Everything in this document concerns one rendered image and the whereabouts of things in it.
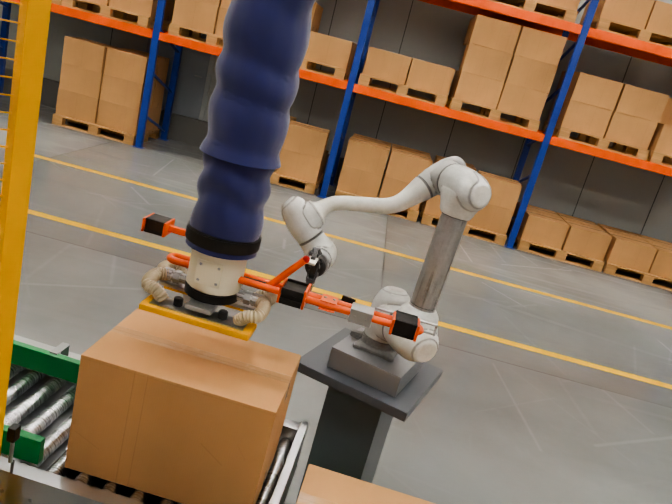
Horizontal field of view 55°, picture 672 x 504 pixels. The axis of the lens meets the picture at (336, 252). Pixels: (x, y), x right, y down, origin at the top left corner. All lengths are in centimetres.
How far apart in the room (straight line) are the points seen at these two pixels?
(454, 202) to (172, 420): 119
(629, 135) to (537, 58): 160
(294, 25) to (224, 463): 127
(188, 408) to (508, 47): 765
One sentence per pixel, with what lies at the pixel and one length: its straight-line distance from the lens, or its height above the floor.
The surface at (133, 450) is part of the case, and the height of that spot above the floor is 68.
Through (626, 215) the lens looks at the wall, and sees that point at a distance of 1104.
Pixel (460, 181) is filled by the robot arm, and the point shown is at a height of 163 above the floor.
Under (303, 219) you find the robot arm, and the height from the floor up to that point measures 136.
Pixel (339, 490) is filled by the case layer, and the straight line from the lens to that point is 239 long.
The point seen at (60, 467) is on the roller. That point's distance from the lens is 228.
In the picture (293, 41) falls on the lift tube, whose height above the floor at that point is 195.
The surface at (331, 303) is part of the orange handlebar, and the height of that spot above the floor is 125.
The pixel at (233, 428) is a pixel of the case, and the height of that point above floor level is 86.
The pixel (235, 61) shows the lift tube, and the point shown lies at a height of 186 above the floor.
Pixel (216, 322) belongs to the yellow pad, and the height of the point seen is 113.
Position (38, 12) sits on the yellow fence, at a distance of 164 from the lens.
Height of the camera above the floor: 196
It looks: 17 degrees down
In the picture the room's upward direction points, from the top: 15 degrees clockwise
